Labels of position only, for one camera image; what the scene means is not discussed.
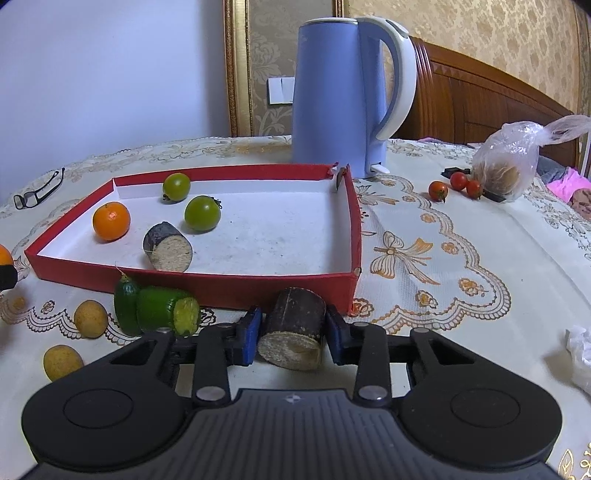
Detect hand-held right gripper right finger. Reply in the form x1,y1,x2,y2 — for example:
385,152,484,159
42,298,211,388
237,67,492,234
324,305,481,407

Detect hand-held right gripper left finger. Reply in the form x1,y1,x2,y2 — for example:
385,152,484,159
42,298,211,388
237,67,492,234
111,307,264,406

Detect cut cucumber piece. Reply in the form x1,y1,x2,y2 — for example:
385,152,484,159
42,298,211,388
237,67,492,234
136,286,201,337

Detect brown longan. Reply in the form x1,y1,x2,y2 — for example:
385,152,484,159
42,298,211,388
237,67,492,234
43,344,85,382
74,300,109,339

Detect red cardboard box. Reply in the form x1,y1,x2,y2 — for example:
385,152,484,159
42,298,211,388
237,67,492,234
24,162,363,315

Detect cucumber end piece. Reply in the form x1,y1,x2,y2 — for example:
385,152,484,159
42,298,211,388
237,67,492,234
113,263,141,337

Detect green tomato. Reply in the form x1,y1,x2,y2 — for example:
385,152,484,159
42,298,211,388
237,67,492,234
163,172,191,203
184,195,222,233

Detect black eyeglasses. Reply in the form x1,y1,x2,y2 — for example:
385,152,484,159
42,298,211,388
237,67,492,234
13,167,66,210

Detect cream embroidered tablecloth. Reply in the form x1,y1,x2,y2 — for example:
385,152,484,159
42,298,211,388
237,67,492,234
0,136,591,480

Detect blue electric kettle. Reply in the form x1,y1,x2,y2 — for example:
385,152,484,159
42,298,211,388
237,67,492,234
291,16,419,181

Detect white crumpled tissue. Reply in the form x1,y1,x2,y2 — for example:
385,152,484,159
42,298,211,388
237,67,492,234
566,325,591,395

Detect clear plastic bag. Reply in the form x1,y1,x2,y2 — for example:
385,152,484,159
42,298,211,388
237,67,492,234
471,115,591,203

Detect wooden headboard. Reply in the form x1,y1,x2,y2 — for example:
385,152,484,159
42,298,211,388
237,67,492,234
392,36,583,160

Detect grey cloth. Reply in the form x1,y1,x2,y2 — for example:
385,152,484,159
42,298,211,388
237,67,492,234
536,157,571,183

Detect pink cloth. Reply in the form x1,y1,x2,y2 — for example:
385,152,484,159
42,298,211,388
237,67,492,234
547,168,591,213

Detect white light switch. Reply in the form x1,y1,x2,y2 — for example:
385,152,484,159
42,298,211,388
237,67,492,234
267,76,296,106

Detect gold framed wall panel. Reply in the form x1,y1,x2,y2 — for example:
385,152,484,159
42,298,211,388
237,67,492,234
223,0,352,138

